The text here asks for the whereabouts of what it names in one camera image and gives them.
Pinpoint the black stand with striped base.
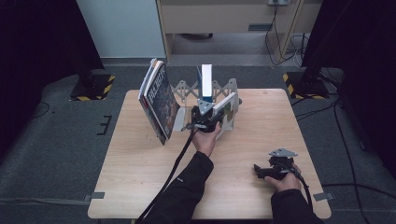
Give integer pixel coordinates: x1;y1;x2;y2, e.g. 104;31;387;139
68;55;117;103
282;46;331;101

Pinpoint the expandable grey metal book rack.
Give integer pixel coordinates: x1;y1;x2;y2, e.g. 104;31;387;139
170;77;243;133

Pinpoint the right hand-held gripper cable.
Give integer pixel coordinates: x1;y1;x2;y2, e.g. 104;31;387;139
279;161;314;210

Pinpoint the hand-held gripper cable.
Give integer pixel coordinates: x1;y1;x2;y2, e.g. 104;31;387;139
279;161;314;210
134;122;201;224

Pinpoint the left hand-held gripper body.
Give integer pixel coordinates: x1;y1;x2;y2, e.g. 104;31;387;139
190;99;220;133

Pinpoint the person's right hand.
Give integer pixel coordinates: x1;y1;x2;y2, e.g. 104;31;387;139
269;164;303;193

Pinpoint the white panel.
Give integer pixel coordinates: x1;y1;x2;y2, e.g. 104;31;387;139
77;0;167;60

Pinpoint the grey tape strip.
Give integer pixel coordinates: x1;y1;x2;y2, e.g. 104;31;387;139
312;191;336;202
82;191;106;203

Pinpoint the black cable bundle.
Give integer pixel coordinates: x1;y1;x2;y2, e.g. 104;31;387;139
264;0;311;68

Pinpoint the left hand-held gripper cable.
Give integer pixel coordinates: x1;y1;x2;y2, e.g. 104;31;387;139
134;122;201;224

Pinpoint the light wooden desk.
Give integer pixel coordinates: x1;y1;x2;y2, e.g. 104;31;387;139
155;0;323;63

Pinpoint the person's left hand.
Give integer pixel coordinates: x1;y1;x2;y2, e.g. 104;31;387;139
191;124;222;158

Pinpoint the black tape floor mark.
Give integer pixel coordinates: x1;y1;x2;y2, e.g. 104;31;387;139
95;114;113;136

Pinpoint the dark cover magazine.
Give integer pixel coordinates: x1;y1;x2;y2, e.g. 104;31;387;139
145;60;182;147

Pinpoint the black floor cable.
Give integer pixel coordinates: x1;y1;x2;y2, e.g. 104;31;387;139
292;98;341;121
321;182;396;201
332;101;366;224
27;100;51;121

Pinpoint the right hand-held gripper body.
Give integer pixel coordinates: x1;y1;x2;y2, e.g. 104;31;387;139
269;147;298;181

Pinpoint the black curtain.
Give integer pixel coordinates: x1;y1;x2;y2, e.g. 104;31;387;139
0;0;106;158
301;0;396;171

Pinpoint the blue book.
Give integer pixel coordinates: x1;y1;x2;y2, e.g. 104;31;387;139
195;63;215;104

